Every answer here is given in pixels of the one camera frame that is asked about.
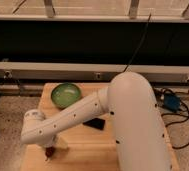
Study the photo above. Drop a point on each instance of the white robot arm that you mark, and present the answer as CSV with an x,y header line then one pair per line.
x,y
137,124

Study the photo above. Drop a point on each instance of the green ceramic bowl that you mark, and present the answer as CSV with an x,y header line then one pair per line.
x,y
65,94

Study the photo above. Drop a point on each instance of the black smartphone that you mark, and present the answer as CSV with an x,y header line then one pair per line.
x,y
96,123

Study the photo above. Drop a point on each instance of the blue power box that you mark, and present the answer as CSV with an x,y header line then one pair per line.
x,y
171,102

